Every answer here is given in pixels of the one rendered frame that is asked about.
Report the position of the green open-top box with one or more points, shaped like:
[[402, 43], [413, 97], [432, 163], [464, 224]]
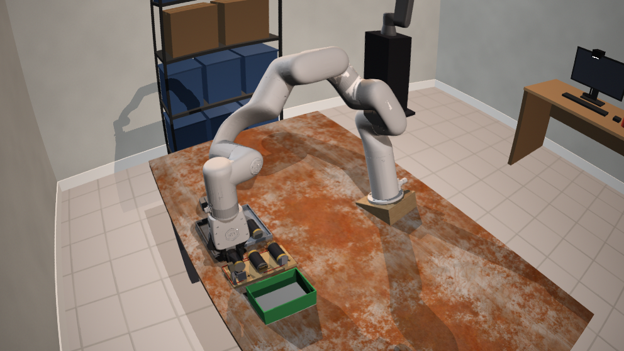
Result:
[[281, 296]]

